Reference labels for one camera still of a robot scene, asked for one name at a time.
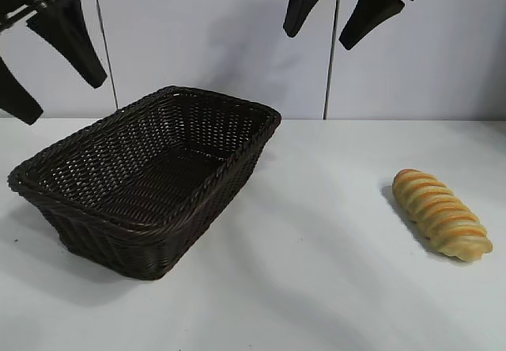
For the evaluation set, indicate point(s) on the dark brown woven wicker basket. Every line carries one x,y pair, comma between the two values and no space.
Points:
130,177

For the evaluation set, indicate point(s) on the long striped golden bread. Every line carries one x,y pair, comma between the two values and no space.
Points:
442,216

